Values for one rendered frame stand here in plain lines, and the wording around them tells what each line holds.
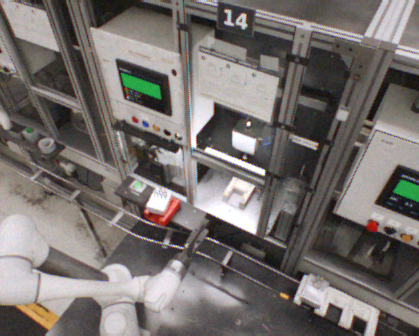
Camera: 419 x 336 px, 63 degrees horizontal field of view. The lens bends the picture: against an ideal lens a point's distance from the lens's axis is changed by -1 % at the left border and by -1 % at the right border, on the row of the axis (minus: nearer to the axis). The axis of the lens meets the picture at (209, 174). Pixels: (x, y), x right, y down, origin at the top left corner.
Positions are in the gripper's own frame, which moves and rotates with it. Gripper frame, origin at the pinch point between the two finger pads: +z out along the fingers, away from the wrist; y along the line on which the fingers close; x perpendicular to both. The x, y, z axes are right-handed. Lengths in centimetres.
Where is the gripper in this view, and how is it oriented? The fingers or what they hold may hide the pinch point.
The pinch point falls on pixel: (203, 228)
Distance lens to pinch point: 160.5
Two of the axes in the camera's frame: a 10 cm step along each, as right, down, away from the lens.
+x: -8.7, -3.7, 3.2
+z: 4.9, -6.7, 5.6
